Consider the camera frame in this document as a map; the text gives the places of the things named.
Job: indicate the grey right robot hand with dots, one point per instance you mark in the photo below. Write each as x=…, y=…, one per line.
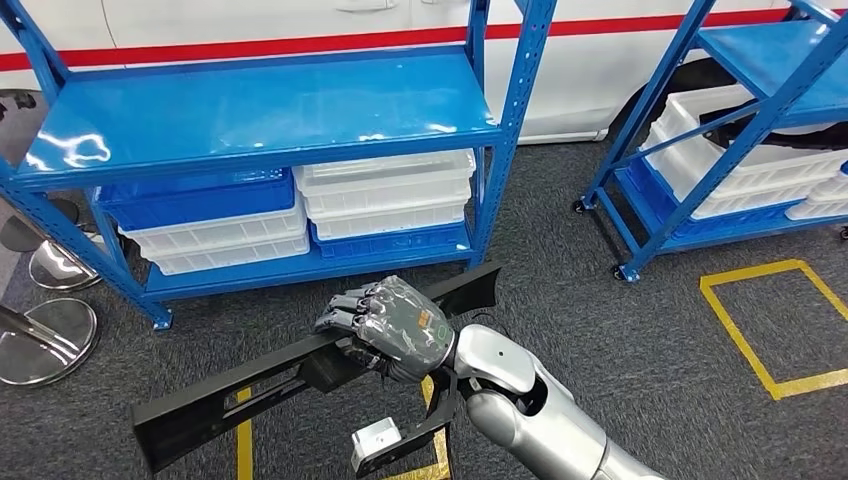
x=397, y=331

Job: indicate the black plastic plate bracket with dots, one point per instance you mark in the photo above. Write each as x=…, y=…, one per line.
x=172, y=430

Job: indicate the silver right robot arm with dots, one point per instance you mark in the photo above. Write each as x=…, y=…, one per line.
x=550, y=424

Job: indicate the black plastic part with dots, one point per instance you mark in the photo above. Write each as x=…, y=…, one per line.
x=808, y=141

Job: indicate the blue metal shelf with casters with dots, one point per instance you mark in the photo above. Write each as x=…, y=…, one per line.
x=762, y=50

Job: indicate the blue plastic bin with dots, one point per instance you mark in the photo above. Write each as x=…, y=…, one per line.
x=199, y=205
x=391, y=245

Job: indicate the white plastic bin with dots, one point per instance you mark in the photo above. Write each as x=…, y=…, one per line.
x=218, y=233
x=682, y=169
x=742, y=199
x=384, y=169
x=391, y=226
x=821, y=199
x=232, y=260
x=391, y=199

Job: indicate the white car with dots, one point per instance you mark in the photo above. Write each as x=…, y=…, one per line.
x=583, y=79

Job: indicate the red barrier belt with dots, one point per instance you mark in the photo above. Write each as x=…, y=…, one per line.
x=265, y=46

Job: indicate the dark round stanchion base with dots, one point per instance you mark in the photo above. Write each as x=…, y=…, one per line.
x=26, y=228

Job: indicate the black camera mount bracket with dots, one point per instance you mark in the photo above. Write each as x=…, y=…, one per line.
x=414, y=440

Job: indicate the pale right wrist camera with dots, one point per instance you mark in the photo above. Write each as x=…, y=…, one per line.
x=374, y=440

